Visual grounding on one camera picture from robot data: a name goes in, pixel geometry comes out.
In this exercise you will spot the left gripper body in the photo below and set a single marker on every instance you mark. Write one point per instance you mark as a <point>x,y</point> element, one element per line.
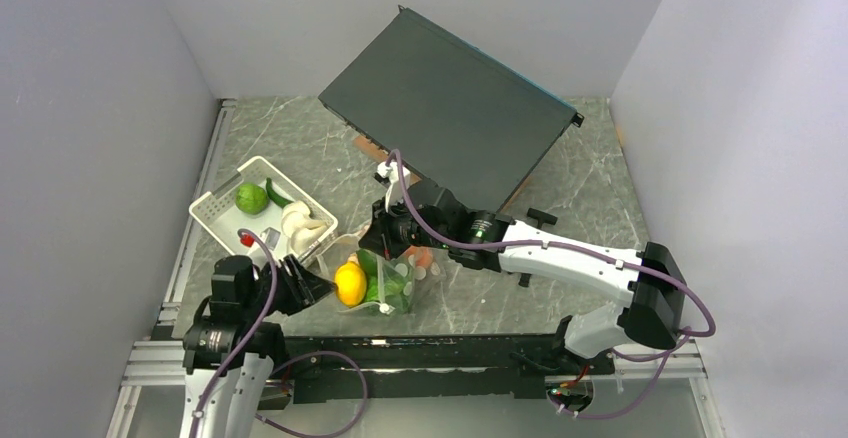
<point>281,291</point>

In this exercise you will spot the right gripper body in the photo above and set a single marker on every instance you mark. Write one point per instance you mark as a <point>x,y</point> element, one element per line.
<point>398,232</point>

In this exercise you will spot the peach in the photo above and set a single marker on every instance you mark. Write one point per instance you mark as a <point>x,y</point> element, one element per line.
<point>420,259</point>

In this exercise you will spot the yellow lemon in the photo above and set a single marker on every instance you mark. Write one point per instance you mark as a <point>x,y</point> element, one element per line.
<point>351,284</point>

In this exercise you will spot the green lettuce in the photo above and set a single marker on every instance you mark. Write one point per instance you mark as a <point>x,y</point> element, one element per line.
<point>390,283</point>

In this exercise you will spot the polka dot zip bag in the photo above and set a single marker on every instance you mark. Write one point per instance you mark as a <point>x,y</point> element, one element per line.
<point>343,249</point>

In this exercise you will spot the white mushrooms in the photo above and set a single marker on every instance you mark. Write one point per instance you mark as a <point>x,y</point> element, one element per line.
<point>300,228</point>

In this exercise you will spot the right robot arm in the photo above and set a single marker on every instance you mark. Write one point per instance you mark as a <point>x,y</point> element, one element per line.
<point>643,289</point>

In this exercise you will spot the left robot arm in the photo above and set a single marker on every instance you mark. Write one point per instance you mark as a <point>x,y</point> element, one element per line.
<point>230,349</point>

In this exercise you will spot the wooden board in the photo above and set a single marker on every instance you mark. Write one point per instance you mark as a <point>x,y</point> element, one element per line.
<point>378,154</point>

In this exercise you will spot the green chili pepper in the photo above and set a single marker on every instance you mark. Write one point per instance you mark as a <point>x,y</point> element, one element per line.
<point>274,196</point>

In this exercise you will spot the white plastic basket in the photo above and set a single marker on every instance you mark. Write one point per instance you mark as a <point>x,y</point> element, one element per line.
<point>216,212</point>

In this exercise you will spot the light green bumpy fruit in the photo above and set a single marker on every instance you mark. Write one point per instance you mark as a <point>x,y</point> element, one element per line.
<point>251,199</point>

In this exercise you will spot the dark rack server box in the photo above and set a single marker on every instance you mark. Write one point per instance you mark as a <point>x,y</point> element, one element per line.
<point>457,115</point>

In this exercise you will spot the black hammer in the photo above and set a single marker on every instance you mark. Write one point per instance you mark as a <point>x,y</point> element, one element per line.
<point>542,218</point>

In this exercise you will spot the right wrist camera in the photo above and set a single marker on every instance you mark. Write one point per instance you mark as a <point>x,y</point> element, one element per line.
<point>395,178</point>

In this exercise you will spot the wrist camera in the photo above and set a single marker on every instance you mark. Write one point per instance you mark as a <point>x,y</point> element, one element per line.
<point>271,237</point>
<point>395,178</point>

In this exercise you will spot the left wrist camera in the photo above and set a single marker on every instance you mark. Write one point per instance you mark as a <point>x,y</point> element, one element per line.
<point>271,237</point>

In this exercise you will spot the aluminium side rail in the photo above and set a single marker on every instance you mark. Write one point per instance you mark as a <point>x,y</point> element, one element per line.
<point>156,360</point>

